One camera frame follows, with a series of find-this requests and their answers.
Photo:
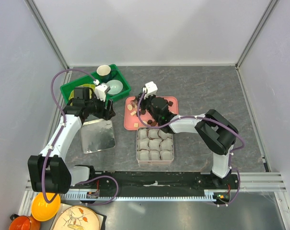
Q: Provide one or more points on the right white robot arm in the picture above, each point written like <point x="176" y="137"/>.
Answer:
<point x="216" y="131"/>

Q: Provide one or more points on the pale green bowl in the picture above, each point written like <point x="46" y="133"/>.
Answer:
<point x="115" y="86"/>

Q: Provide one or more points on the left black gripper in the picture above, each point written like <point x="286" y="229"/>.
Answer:
<point x="105" y="114"/>

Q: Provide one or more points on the pink chocolate tin box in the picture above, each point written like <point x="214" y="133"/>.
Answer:
<point x="154" y="147"/>

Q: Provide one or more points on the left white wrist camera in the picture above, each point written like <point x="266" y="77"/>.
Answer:
<point x="101" y="91"/>

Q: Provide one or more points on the green plastic crate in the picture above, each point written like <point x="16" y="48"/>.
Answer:
<point x="68" y="87"/>

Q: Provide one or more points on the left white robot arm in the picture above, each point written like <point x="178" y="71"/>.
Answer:
<point x="87" y="113"/>

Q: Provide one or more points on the metal tongs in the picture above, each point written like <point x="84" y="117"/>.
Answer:
<point x="134" y="104"/>

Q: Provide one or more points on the yellow bowl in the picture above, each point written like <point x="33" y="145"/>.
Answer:
<point x="43" y="211"/>

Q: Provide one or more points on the dark teal mug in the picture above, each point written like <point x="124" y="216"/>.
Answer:
<point x="105" y="73"/>

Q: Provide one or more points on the silver tin lid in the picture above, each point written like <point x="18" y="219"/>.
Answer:
<point x="97" y="135"/>

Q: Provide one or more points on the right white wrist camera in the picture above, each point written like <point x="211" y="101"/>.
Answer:
<point x="150" y="89"/>

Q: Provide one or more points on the orange mug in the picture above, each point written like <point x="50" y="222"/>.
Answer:
<point x="24" y="223"/>

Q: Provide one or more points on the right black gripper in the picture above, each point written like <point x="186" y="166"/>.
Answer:
<point x="144" y="100"/>

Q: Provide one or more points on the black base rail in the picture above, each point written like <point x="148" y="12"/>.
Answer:
<point x="129" y="180"/>

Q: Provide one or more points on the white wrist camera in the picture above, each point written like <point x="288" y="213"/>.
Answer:
<point x="150" y="89"/>
<point x="101" y="91"/>

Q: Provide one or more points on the pink plastic tray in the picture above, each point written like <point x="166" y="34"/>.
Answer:
<point x="132" y="123"/>

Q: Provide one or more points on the decorated round plate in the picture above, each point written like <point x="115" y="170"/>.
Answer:
<point x="77" y="218"/>

